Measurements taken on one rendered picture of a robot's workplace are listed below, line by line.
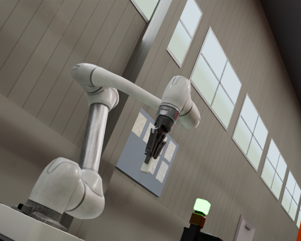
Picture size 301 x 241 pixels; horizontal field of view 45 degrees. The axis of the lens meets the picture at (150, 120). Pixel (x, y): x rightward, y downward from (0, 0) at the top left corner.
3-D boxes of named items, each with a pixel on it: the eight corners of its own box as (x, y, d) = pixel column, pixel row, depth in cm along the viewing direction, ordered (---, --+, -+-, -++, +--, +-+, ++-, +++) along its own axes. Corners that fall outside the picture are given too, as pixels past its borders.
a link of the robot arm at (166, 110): (156, 101, 152) (151, 113, 150) (176, 104, 148) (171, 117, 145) (164, 112, 159) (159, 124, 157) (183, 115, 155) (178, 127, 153)
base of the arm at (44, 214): (2, 204, 143) (9, 191, 145) (36, 219, 161) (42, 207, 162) (34, 218, 134) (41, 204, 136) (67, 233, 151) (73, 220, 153)
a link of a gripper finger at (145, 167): (153, 157, 145) (152, 156, 144) (146, 173, 142) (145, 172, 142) (146, 155, 146) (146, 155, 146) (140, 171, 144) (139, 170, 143)
